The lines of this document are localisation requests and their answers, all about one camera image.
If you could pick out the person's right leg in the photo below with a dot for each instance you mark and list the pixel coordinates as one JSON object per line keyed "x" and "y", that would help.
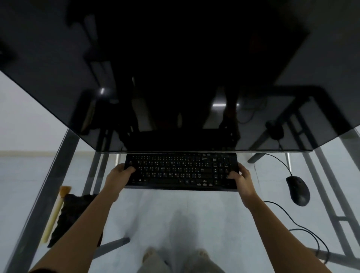
{"x": 204, "y": 263}

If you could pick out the person's right thumb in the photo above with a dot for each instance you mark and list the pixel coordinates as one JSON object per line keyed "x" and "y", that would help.
{"x": 233, "y": 176}

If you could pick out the large black monitor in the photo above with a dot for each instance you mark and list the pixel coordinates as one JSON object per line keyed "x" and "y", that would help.
{"x": 180, "y": 70}

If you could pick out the person's left hand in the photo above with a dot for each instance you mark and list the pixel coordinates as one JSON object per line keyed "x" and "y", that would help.
{"x": 116, "y": 180}

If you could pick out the person's left forearm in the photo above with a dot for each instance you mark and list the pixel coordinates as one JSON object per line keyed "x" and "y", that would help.
{"x": 81, "y": 230}

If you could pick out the grey metal table frame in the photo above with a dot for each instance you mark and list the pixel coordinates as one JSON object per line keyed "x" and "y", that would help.
{"x": 42, "y": 197}

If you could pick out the person's right hand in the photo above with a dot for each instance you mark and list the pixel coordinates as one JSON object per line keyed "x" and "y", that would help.
{"x": 244, "y": 184}

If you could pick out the black computer keyboard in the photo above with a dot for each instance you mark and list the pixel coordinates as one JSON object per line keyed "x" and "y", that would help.
{"x": 180, "y": 171}

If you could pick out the black computer mouse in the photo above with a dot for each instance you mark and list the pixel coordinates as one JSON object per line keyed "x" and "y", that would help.
{"x": 298, "y": 190}

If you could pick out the person's left thumb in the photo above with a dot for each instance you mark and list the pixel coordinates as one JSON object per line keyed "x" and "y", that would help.
{"x": 130, "y": 170}

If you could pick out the person's left leg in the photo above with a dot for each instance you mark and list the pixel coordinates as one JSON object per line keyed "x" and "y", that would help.
{"x": 153, "y": 263}

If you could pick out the person's leg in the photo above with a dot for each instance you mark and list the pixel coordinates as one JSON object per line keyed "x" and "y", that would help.
{"x": 204, "y": 263}
{"x": 153, "y": 263}

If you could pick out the black cloth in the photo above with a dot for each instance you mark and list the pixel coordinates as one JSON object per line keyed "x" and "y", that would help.
{"x": 71, "y": 213}

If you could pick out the person's right forearm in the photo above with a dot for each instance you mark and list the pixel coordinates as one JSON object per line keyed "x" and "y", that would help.
{"x": 281, "y": 239}

